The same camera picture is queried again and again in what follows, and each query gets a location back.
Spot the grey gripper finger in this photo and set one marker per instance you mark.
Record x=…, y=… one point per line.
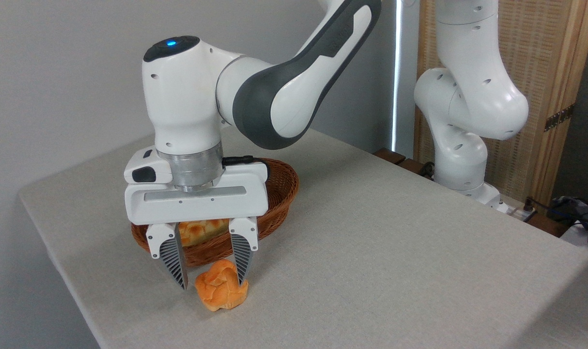
x=243, y=247
x=170, y=252

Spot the brown oval wicker basket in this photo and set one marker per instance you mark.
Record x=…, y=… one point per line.
x=282, y=194

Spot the black plug at robot base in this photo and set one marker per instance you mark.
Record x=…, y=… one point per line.
x=530, y=206

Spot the round knotted bread roll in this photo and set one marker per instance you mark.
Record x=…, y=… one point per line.
x=219, y=293

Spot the grey linen tablecloth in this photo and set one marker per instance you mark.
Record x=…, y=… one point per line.
x=371, y=266

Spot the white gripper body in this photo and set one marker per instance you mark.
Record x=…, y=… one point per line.
x=197, y=206

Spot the long braided bread loaf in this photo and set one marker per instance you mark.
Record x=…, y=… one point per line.
x=202, y=232

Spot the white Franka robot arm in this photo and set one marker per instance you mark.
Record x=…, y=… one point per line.
x=187, y=97

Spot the metal screen hinge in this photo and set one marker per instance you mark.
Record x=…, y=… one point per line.
x=559, y=118

